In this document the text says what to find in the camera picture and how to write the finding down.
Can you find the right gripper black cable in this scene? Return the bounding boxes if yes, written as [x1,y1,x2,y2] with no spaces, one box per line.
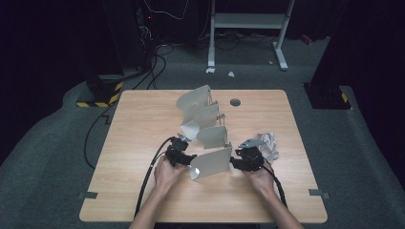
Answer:
[262,165,288,209]

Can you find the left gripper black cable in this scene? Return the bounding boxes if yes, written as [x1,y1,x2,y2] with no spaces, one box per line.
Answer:
[134,136,175,219]

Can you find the dark equipment rack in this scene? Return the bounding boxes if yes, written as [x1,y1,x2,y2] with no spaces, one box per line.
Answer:
[101,0,156,72]

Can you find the grey tape strip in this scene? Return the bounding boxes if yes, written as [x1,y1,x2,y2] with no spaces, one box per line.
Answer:
[77,191,98,200]
[308,188,330,200]

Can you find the white metal stand frame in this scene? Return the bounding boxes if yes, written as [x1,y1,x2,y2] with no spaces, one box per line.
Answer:
[207,0,295,72]

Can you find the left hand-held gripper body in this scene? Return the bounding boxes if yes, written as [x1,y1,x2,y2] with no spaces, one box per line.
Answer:
[164,133,191,168]

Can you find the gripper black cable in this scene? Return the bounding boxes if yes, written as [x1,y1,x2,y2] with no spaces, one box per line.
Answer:
[134,136,175,219]
[262,165,288,209]

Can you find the tangled cables under stand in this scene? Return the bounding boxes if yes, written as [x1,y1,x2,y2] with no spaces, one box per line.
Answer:
[199,30,278,52]

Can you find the long black floor cable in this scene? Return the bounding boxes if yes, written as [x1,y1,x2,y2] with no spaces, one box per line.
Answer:
[83,100,120,170]

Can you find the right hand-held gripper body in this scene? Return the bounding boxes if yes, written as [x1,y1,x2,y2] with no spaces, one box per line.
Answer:
[238,137,266,173]

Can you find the black floor cable bundle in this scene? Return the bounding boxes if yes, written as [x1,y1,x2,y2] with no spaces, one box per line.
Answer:
[132,43,175,91]

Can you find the person's right hand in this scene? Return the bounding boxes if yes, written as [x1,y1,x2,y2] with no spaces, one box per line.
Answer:
[246,166,276,200]

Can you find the thin white hanging cable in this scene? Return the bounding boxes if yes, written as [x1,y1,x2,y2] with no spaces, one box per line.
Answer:
[142,0,189,21]

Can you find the person's left hand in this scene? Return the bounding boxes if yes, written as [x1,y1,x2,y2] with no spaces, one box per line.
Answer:
[154,156,189,193]

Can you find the grey metal expandable rack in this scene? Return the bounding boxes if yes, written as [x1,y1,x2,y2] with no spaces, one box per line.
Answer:
[176,84,233,181]

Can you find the black yellow striped stand base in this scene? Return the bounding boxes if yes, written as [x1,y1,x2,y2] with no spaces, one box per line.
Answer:
[75,74,124,109]
[303,82,353,111]

